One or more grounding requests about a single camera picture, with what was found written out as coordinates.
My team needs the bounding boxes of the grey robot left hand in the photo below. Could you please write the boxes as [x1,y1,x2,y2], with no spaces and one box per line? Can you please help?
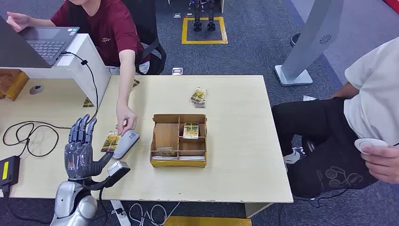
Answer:
[64,113,115,181]

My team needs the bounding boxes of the person's left hand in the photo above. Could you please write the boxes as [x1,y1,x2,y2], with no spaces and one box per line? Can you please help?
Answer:
[361,145,399,185]
[116,104,138,137]

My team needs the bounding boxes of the person's right hand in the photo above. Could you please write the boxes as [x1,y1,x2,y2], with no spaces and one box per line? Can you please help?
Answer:
[6,12,31,33]

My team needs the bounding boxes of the white round device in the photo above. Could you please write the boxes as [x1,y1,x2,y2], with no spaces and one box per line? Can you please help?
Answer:
[354,137,389,155]

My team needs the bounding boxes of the yellow ID card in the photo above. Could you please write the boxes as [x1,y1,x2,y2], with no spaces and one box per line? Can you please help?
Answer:
[100,130,121,153]

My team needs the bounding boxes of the grey card reader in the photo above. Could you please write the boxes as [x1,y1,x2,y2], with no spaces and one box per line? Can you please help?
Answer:
[112,130,140,160]

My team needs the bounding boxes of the person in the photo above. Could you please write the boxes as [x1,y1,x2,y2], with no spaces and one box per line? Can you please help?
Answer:
[271,37,399,200]
[6,0,152,137]

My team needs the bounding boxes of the yellow room key card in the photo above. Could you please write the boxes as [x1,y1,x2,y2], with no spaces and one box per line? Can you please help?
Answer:
[183,122,200,140]

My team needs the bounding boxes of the stack of yellow key cards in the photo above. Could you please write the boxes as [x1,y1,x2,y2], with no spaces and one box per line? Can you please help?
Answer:
[189,87,208,109]

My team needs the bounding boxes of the dark grey laptop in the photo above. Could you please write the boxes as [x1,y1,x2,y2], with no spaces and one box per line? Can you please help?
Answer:
[0,15,80,69]

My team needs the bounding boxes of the wooden compartment tray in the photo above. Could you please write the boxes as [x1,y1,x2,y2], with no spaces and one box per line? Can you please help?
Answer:
[150,113,207,169]

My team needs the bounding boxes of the wooden crate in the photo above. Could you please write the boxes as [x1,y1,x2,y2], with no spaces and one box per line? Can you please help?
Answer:
[0,69,30,102]

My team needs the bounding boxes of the white desk riser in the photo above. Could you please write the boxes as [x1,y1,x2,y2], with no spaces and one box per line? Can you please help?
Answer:
[0,33,111,108]

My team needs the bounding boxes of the black office chair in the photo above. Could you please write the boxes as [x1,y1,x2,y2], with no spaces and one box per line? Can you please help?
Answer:
[121,0,168,75]

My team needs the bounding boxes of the black power adapter yellow label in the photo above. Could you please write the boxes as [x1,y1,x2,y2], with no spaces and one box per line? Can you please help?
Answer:
[0,155,21,189]

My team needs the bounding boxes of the white power strip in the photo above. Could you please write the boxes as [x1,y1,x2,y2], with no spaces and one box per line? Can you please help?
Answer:
[111,199,132,226]

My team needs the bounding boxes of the white and black shoe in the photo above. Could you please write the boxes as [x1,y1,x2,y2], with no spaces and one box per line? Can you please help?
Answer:
[282,145,315,172]

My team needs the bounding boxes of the black robot legs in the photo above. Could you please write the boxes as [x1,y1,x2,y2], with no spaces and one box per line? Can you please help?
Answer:
[188,0,217,32]

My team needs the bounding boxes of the yellow floor strip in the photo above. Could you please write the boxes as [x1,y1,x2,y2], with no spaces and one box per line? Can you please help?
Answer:
[164,216,252,226]

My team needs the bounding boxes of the white table leg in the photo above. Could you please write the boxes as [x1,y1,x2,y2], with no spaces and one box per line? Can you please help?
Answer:
[244,202,273,218]

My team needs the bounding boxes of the grey kiosk stand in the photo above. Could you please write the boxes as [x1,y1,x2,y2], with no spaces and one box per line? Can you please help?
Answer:
[274,0,345,87]

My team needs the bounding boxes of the red floor strip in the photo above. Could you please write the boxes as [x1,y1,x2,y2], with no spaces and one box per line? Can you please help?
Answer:
[383,0,399,15]

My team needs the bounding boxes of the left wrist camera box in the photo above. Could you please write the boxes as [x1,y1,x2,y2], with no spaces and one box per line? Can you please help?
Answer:
[104,160,132,189]

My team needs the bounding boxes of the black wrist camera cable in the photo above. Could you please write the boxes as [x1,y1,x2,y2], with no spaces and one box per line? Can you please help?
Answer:
[81,179,110,226]

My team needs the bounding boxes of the black laptop power cable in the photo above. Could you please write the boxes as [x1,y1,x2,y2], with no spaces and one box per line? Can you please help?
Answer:
[2,51,99,158]

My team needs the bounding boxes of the grey desk cable grommet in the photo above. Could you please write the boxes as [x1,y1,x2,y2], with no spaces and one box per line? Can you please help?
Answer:
[29,84,45,96]

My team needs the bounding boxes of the black floor cable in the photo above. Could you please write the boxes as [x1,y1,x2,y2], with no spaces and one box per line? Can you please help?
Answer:
[293,187,351,209]

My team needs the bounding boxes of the black adapter cord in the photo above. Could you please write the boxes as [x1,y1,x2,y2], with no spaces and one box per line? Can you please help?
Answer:
[1,186,52,226]

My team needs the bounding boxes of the white cables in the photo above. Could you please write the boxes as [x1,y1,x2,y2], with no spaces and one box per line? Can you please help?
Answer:
[129,201,181,226]

